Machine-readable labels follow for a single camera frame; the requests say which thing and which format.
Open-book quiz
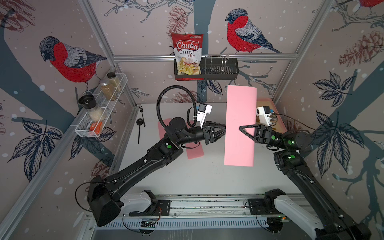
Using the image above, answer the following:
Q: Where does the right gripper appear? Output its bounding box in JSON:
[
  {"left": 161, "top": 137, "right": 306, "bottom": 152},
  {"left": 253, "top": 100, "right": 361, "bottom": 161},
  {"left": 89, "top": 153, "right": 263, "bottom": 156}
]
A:
[{"left": 238, "top": 127, "right": 288, "bottom": 153}]

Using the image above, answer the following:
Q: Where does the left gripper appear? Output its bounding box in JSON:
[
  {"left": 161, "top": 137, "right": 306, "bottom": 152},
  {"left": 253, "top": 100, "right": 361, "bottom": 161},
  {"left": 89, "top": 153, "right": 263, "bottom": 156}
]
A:
[{"left": 175, "top": 121, "right": 229, "bottom": 146}]

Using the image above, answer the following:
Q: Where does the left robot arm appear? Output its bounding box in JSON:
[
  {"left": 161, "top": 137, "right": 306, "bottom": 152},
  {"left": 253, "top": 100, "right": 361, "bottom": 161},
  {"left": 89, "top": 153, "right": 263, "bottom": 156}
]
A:
[{"left": 87, "top": 117, "right": 226, "bottom": 227}]

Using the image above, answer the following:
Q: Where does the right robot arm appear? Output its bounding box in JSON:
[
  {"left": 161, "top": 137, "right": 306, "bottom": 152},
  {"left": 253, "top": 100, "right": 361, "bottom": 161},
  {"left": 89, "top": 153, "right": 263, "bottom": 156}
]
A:
[{"left": 239, "top": 125, "right": 372, "bottom": 240}]

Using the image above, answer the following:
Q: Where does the black ladle spoon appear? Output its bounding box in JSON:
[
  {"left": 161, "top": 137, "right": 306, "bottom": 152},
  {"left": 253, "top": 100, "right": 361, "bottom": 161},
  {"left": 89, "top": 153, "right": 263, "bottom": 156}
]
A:
[{"left": 136, "top": 118, "right": 144, "bottom": 144}]

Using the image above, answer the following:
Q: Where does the black fork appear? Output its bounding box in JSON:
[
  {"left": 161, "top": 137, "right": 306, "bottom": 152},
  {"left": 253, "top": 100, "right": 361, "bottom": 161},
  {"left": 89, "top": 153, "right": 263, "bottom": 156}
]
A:
[{"left": 139, "top": 105, "right": 146, "bottom": 127}]

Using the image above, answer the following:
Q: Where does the Chuba cassava chips bag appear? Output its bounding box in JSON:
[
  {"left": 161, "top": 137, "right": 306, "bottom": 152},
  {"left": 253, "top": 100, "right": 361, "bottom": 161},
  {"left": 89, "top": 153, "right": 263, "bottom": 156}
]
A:
[{"left": 171, "top": 33, "right": 204, "bottom": 80}]

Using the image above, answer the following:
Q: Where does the spice jar silver lid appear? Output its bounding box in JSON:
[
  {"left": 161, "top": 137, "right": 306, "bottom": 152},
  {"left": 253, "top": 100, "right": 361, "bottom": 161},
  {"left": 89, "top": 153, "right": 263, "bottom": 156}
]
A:
[{"left": 100, "top": 81, "right": 117, "bottom": 101}]

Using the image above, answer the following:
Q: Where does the spice jar dark lid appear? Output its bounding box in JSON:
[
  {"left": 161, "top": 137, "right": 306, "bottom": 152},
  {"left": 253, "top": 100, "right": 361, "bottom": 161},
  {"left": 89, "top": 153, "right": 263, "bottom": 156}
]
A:
[{"left": 107, "top": 72, "right": 122, "bottom": 92}]

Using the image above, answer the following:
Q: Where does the small red packet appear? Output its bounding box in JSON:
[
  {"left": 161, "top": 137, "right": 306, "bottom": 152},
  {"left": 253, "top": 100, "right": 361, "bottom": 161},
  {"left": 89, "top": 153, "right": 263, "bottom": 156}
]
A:
[{"left": 89, "top": 122, "right": 103, "bottom": 135}]

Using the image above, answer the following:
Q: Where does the black lid rice jar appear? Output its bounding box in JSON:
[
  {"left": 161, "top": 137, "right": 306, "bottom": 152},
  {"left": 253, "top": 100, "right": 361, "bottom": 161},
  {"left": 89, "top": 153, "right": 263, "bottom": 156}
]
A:
[{"left": 78, "top": 95, "right": 106, "bottom": 122}]

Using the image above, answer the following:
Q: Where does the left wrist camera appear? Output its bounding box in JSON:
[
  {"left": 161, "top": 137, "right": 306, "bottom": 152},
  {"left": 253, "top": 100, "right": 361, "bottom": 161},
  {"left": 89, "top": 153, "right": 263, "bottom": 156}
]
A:
[{"left": 197, "top": 103, "right": 212, "bottom": 129}]

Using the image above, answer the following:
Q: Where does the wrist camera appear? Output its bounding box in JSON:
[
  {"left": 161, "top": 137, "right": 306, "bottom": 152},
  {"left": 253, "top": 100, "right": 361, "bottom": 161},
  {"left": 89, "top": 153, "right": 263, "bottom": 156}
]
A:
[
  {"left": 257, "top": 106, "right": 273, "bottom": 127},
  {"left": 197, "top": 103, "right": 212, "bottom": 129}
]

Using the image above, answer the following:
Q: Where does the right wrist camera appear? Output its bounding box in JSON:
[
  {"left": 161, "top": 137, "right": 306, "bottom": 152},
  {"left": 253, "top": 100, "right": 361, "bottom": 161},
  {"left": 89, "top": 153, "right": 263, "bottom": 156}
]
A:
[{"left": 257, "top": 106, "right": 273, "bottom": 127}]

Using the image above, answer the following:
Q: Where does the black wire wall basket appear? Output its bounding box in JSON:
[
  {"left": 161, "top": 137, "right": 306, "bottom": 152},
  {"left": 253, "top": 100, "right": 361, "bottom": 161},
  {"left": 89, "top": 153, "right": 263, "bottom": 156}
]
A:
[{"left": 174, "top": 56, "right": 239, "bottom": 81}]

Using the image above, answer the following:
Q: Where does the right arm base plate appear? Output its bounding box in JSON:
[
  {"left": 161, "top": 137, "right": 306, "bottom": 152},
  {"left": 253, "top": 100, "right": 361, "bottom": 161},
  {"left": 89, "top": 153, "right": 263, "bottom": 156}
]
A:
[{"left": 247, "top": 199, "right": 284, "bottom": 216}]

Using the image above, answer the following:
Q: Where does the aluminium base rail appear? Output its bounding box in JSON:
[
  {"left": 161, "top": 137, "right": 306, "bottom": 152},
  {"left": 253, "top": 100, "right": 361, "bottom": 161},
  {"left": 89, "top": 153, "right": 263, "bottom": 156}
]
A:
[{"left": 85, "top": 193, "right": 319, "bottom": 220}]

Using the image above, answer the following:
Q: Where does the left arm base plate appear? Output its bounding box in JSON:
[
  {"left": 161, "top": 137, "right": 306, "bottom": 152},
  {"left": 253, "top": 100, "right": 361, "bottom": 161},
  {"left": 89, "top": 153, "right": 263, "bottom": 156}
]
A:
[{"left": 129, "top": 200, "right": 171, "bottom": 217}]

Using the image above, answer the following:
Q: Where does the clear acrylic wall shelf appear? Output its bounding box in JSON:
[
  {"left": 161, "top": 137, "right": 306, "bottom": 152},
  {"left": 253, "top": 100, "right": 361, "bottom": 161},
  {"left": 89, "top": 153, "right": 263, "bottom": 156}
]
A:
[{"left": 75, "top": 73, "right": 128, "bottom": 140}]

